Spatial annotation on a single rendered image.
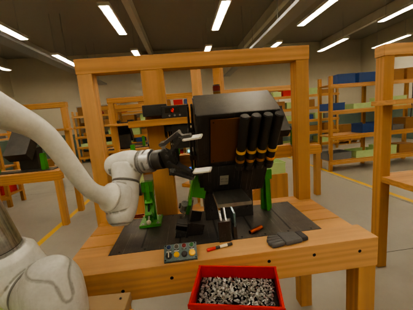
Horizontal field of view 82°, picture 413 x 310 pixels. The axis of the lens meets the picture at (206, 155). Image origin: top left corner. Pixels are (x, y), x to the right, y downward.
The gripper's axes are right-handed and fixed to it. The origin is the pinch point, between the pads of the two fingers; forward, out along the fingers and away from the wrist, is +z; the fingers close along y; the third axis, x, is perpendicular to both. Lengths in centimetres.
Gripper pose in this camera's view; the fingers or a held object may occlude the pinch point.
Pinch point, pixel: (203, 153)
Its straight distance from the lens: 84.9
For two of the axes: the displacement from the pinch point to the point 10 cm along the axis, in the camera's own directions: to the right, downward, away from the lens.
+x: 2.1, -4.8, 8.5
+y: -2.5, -8.7, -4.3
